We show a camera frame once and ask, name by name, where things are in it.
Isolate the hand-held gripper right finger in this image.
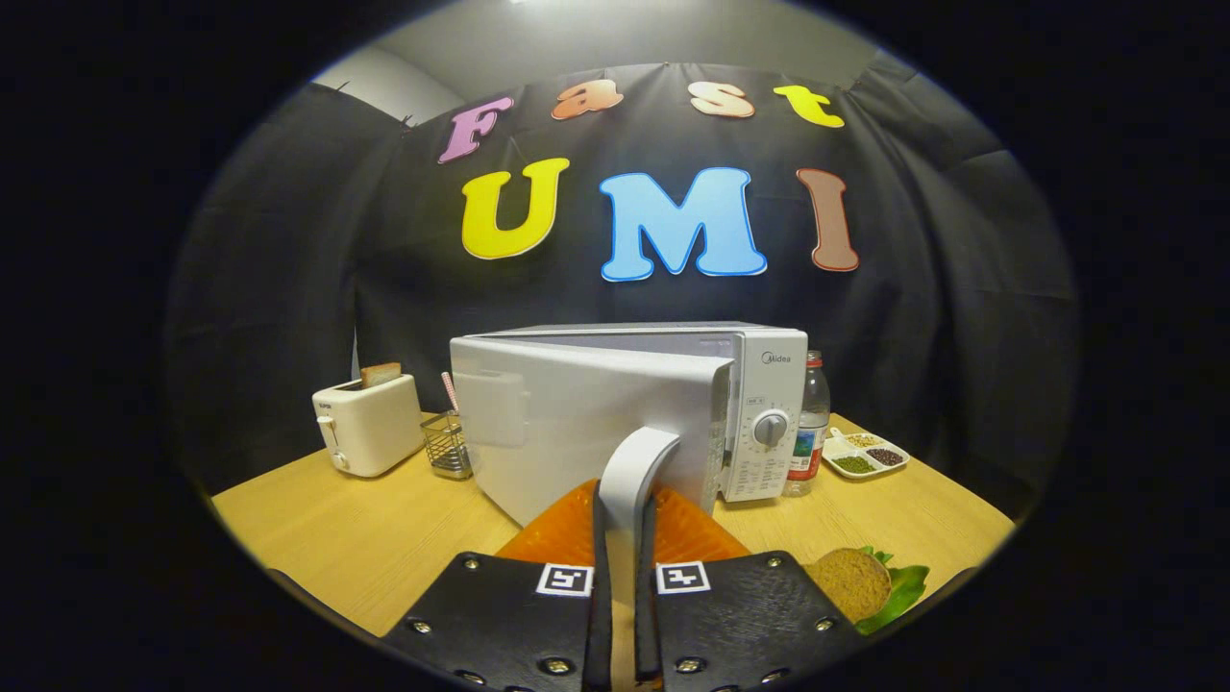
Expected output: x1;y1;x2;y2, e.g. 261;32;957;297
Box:
634;485;871;692

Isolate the white divided bean dish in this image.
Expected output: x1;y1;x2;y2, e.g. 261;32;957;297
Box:
822;428;911;481

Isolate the white microwave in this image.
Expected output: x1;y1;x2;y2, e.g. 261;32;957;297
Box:
449;321;810;608

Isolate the black backdrop cloth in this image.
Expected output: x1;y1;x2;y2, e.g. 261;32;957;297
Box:
165;53;1079;520

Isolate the white toaster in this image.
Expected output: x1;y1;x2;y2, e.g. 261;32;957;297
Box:
312;373;426;479

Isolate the clear plastic water bottle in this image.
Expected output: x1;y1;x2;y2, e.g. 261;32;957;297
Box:
783;351;831;498

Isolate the brown bread lettuce sandwich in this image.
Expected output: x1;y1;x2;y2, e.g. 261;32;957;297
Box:
805;546;931;637

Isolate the wire mesh utensil basket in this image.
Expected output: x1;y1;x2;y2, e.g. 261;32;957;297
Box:
420;410;474;481

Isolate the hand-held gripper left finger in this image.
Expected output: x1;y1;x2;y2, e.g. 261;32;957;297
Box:
382;479;616;692

